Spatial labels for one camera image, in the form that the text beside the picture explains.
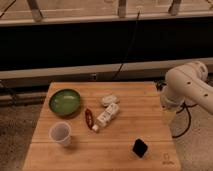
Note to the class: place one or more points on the white bottle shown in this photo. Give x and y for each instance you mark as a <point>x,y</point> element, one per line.
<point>106,117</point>

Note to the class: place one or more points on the black eraser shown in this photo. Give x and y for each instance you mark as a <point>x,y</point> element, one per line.
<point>140,148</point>

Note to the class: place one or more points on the green bowl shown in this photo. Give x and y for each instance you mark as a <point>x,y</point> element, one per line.
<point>64,102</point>

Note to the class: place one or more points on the red chili pepper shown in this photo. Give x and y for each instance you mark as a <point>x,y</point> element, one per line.
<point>89,118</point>

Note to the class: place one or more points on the clear plastic cup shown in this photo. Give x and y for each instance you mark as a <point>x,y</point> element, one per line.
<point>60,133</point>

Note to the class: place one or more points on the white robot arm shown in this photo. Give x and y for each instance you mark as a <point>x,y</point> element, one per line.
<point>183,82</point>

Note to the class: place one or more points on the white crumpled object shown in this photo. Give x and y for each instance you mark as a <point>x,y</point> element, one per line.
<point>107,100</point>

